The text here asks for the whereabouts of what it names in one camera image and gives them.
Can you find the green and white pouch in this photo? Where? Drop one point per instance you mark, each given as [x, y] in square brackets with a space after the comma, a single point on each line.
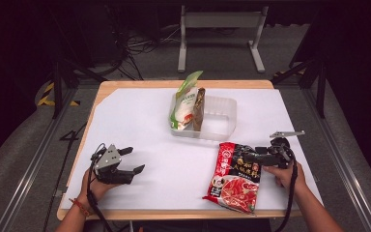
[184, 109]

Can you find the person's right hand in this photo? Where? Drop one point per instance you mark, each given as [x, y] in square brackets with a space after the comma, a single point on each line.
[285, 177]

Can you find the red and black packet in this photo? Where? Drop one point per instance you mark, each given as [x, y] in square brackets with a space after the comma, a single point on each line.
[235, 183]

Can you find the white table sheet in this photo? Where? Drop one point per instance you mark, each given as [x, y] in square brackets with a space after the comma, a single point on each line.
[161, 167]

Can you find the gold foil packet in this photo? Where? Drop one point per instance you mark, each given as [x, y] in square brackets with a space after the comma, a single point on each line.
[199, 109]

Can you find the yellow and black hazard tape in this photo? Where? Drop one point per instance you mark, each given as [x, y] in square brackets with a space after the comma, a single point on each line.
[46, 93]

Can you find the person's left hand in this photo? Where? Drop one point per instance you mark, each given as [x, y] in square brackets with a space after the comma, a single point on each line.
[98, 190]

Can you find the grey metal stand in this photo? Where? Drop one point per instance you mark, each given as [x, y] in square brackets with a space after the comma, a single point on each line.
[222, 19]

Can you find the clear plastic container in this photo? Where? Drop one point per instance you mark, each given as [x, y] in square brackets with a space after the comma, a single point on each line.
[217, 119]

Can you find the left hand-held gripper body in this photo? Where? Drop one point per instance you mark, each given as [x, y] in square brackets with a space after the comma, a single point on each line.
[109, 161]

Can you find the black metal stand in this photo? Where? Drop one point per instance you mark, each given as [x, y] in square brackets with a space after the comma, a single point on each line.
[320, 87]
[58, 83]

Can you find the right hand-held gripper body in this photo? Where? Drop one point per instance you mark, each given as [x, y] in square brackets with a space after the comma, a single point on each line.
[278, 151]

